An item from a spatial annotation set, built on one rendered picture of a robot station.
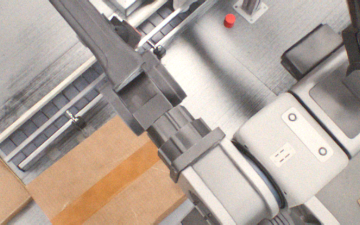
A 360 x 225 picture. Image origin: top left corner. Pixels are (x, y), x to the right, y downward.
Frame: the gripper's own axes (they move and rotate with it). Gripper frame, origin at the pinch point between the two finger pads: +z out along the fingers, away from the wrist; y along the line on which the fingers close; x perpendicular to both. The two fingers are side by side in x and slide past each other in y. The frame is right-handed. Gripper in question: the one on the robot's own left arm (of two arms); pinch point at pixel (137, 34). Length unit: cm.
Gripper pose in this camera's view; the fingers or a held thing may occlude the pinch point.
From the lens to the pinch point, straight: 129.5
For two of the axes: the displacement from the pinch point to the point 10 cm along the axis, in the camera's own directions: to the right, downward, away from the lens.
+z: 4.2, -1.9, 8.9
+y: -7.0, -6.9, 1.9
